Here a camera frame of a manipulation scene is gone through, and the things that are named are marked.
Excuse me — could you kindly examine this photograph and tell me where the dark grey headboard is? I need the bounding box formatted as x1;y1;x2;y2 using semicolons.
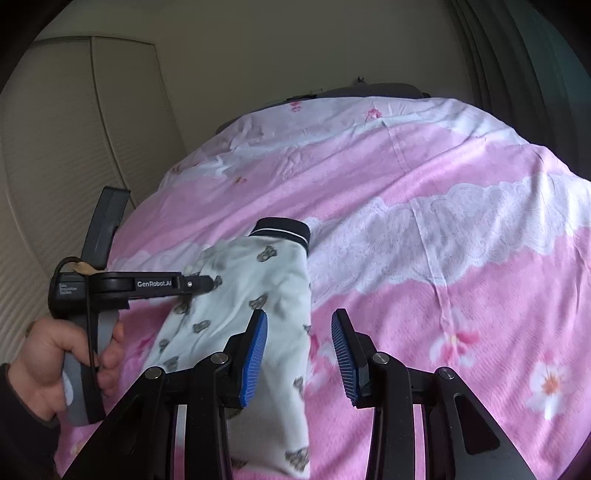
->
281;79;431;101

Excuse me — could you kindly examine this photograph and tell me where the white printed polo shirt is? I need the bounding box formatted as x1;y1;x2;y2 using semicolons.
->
142;219;315;479

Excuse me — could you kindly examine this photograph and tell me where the person's left hand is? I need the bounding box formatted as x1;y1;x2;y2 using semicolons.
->
9;316;126;422

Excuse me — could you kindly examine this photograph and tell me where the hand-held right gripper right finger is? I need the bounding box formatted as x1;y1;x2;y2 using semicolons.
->
331;308;537;480

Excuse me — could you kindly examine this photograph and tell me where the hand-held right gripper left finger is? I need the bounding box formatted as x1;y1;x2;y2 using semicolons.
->
62;309;269;480

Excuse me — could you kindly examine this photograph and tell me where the grey-green curtain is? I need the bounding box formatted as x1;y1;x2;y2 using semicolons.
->
447;0;591;182

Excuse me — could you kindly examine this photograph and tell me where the person's left forearm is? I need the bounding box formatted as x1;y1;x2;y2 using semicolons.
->
0;364;62;480

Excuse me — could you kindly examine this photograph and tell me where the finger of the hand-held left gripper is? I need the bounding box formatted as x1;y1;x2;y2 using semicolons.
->
182;275;219;293

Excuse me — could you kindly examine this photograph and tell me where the cream wardrobe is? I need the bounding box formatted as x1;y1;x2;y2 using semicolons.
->
0;36;186;365

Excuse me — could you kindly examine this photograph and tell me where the pink floral bed sheet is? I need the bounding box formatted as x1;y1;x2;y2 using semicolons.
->
53;95;591;480

